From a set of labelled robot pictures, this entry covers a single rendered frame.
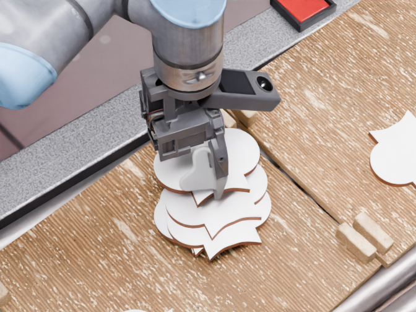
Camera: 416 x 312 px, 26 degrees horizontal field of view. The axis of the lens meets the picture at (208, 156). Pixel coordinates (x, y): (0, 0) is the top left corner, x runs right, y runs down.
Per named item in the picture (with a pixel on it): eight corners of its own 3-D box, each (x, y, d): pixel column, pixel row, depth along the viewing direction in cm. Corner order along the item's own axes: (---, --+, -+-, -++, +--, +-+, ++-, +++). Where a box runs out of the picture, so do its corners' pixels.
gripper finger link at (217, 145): (206, 167, 111) (194, 106, 106) (219, 162, 111) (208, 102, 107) (218, 186, 107) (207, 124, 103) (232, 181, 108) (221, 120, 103)
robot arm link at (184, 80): (208, 7, 98) (236, 62, 93) (208, 34, 101) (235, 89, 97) (142, 26, 96) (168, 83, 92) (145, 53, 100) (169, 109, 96)
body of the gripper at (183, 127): (140, 117, 110) (134, 54, 100) (207, 97, 111) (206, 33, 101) (161, 167, 106) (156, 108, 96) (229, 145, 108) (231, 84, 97)
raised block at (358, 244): (333, 236, 120) (335, 226, 118) (342, 228, 121) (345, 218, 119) (366, 267, 118) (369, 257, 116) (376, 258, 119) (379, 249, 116)
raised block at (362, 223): (350, 226, 121) (352, 216, 119) (359, 219, 122) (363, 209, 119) (382, 258, 119) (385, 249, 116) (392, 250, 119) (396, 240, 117)
